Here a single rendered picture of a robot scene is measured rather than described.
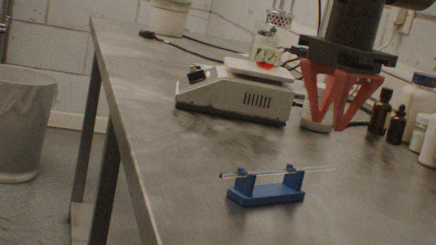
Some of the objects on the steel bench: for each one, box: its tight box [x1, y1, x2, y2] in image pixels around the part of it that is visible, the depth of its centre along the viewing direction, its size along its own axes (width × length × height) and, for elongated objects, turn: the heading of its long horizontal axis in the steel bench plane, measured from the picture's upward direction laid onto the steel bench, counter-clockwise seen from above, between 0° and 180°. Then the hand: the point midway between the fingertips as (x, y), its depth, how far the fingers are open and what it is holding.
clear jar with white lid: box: [299, 82, 334, 134], centre depth 116 cm, size 6×6×8 cm
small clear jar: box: [408, 113, 431, 154], centre depth 115 cm, size 6×6×7 cm
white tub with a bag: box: [149, 0, 194, 38], centre depth 209 cm, size 14×14×21 cm
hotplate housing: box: [175, 65, 296, 127], centre depth 117 cm, size 22×13×8 cm, turn 54°
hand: (328, 120), depth 77 cm, fingers open, 3 cm apart
